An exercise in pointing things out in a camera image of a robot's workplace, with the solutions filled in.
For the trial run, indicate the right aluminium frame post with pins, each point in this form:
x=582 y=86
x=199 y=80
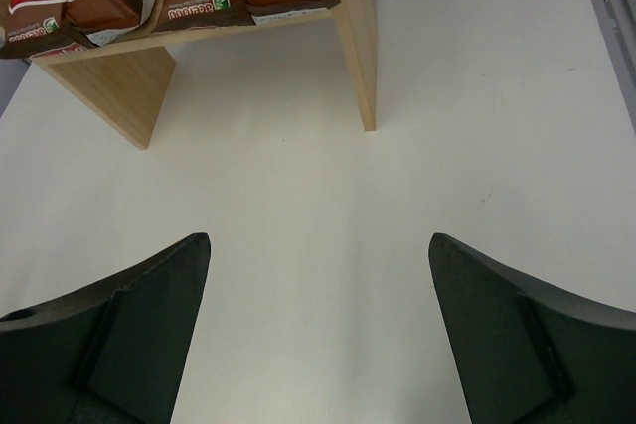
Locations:
x=616 y=19

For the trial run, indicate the wooden two-tier shelf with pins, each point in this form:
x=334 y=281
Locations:
x=125 y=82

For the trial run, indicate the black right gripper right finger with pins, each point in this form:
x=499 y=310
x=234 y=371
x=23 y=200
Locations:
x=527 y=351

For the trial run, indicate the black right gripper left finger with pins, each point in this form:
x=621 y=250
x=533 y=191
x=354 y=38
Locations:
x=113 y=351

